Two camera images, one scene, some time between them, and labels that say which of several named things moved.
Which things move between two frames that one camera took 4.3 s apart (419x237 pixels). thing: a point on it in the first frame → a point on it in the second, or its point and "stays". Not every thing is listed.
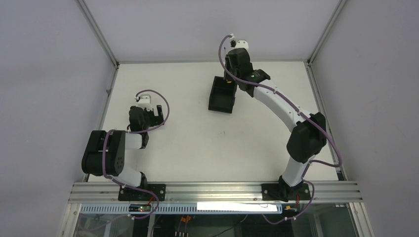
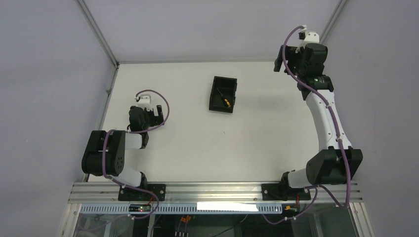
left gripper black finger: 159,119 stays
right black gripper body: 231,71 → 287,54
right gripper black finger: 230,82 → 279,59
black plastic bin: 222,95 stays
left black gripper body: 154,116 stays
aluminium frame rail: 80,192 stays
